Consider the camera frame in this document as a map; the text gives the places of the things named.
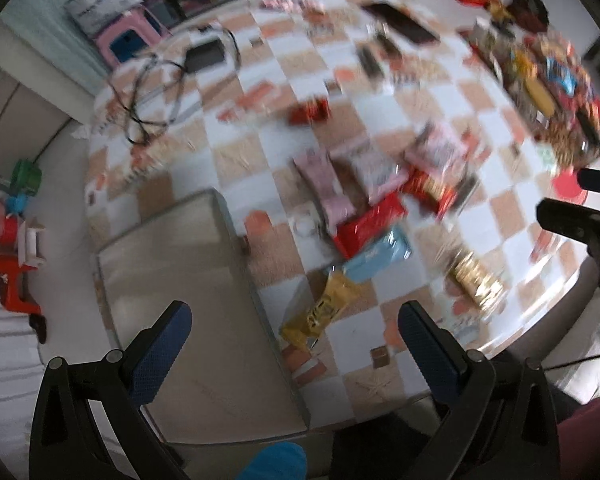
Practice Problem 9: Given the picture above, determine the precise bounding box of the yellow snack packet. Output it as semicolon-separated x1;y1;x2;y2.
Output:
279;270;363;351

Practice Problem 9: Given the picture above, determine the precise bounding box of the pink plastic stool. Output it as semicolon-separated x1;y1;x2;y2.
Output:
94;7;171;67

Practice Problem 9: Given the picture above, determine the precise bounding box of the blue shoe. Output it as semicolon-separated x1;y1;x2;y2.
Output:
235;441;308;480

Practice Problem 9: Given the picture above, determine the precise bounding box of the light blue snack packet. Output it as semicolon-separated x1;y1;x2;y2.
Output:
341;227;413;283

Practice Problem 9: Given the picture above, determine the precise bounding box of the large red snack packet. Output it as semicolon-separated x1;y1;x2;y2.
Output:
332;192;407;259

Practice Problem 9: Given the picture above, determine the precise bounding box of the maroon trouser leg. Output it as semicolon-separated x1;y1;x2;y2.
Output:
555;394;600;480

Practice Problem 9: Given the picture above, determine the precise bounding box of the red plastic toy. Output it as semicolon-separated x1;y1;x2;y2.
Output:
0;199;48;317

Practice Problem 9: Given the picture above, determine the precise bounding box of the black power bank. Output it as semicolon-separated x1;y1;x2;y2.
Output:
184;41;227;75

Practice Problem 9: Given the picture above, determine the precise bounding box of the green plastic container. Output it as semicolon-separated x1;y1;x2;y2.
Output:
10;159;43;196

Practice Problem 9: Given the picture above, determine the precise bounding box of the pink and white snack packet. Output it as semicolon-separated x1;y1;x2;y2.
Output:
405;122;468;173

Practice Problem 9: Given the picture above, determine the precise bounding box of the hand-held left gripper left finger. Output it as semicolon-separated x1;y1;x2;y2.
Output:
28;300;193;480

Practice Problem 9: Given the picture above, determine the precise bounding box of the red round lid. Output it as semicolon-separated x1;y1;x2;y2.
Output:
552;169;588;204

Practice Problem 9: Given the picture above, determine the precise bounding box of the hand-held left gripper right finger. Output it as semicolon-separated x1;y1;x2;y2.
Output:
397;300;563;480

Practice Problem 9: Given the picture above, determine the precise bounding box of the thin black cord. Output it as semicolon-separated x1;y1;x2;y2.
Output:
542;351;600;373

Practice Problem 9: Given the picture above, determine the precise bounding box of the small red snack packet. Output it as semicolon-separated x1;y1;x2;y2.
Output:
286;98;331;126

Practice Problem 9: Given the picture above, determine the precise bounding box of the white cardboard box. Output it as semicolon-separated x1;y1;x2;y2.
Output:
62;0;143;37

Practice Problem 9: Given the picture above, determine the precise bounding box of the pale pink snack packet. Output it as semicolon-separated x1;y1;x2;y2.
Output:
292;150;357;227

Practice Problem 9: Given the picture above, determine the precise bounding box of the red and gold snack packet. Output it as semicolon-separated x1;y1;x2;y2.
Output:
400;167;458;218

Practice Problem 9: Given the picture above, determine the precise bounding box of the brown and pink snack packet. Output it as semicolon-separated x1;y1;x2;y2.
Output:
330;141;411;206

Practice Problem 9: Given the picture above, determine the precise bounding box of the clear plastic storage box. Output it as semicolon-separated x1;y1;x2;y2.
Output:
96;189;312;445

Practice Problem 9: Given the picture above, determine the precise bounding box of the pile of assorted snack packets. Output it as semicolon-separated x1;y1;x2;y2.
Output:
441;0;600;167

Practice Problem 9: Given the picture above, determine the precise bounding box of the black smartphone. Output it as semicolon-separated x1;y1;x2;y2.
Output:
361;2;441;46

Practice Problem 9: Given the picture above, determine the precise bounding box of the black power adapter with cables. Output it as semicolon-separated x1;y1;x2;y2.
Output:
107;24;242;147

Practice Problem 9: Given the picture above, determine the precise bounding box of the dark snack bar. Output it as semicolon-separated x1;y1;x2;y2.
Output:
375;32;405;60
357;45;385;81

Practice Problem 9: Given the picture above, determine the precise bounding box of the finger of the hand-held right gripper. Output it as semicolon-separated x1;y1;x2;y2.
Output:
577;168;600;197
536;198;600;247

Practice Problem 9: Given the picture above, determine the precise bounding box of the small white cup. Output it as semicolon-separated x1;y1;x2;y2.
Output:
292;212;320;238

